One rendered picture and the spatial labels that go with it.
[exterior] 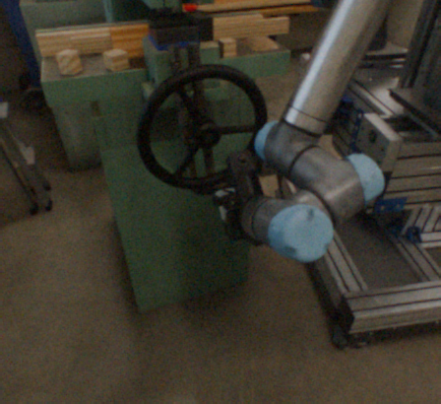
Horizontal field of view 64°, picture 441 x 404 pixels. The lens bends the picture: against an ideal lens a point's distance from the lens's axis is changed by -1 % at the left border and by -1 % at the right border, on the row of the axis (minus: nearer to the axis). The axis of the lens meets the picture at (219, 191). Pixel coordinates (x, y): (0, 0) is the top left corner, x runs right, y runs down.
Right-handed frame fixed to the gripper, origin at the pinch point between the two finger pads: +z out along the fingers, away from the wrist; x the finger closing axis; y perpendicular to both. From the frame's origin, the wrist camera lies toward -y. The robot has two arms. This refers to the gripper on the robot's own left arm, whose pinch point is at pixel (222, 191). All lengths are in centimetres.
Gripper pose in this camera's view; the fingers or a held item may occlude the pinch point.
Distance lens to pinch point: 78.8
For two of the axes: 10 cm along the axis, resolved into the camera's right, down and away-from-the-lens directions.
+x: 9.4, -2.2, 2.7
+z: -3.0, -1.1, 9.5
